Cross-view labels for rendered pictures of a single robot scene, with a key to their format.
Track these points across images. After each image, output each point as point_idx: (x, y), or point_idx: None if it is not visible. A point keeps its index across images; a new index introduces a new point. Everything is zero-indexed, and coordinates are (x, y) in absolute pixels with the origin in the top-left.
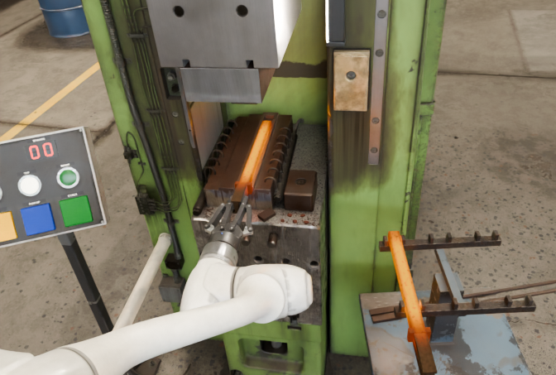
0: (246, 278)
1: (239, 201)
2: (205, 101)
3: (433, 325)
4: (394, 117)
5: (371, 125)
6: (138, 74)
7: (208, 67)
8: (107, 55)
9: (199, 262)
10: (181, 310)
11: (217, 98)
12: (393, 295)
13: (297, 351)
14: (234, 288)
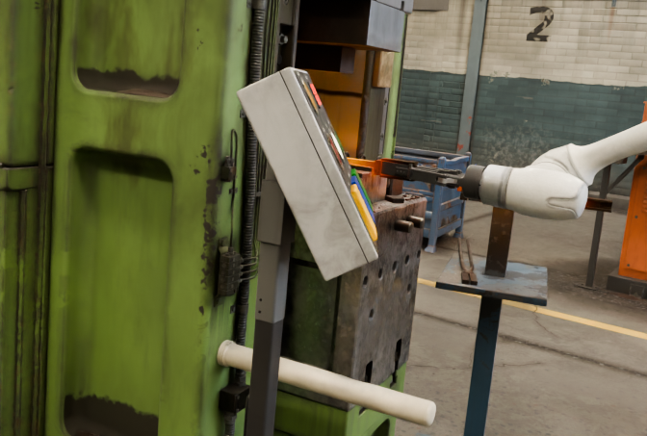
0: (569, 149)
1: (418, 162)
2: (376, 46)
3: (506, 254)
4: (390, 99)
5: (383, 107)
6: (264, 28)
7: (384, 3)
8: None
9: (516, 173)
10: (576, 190)
11: (382, 42)
12: (445, 273)
13: None
14: (562, 167)
